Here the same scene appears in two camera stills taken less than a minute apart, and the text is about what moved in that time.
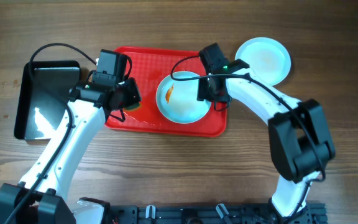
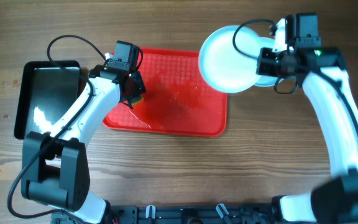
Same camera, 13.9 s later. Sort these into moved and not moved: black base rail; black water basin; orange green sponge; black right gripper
Moved: orange green sponge; black right gripper
Not moved: black water basin; black base rail
